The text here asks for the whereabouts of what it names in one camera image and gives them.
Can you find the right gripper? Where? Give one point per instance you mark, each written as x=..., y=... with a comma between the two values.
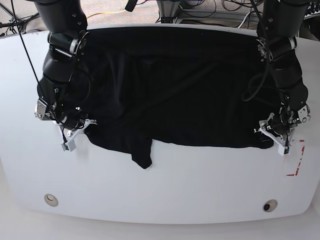
x=72, y=124

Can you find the aluminium frame post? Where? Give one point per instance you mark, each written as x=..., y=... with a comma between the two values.
x=169, y=11

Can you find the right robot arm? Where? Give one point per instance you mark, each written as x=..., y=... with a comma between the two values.
x=67, y=25

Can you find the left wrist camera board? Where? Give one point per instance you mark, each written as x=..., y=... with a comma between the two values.
x=284, y=150

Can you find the red tape rectangle marking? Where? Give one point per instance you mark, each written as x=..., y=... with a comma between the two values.
x=293, y=160

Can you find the table grommet hole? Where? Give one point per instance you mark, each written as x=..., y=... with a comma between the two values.
x=270, y=205
x=51, y=200

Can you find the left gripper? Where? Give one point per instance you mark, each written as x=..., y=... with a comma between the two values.
x=275, y=131

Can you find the left table grommet hole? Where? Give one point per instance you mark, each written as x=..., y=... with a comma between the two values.
x=51, y=200

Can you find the right table grommet hole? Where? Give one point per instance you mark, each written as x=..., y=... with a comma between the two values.
x=270, y=205

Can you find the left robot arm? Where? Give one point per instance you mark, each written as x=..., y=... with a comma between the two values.
x=278, y=24

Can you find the black tripod stand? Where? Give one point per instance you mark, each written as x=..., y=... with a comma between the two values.
x=15, y=25

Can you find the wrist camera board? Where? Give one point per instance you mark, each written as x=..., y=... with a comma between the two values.
x=68, y=146
x=284, y=150

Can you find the black T-shirt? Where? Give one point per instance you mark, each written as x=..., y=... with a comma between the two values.
x=182, y=86

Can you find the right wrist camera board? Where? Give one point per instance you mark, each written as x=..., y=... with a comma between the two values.
x=68, y=146

